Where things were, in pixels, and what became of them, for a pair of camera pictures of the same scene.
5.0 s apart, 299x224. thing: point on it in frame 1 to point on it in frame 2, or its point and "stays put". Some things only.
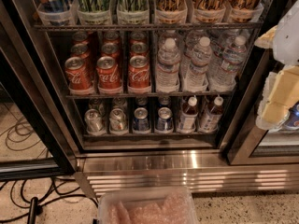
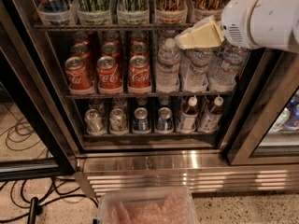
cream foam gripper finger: x=280 y=92 to x=205 y=34
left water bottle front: x=167 y=74 stays put
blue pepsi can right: x=164 y=119 stays put
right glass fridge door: x=243 y=142 stays put
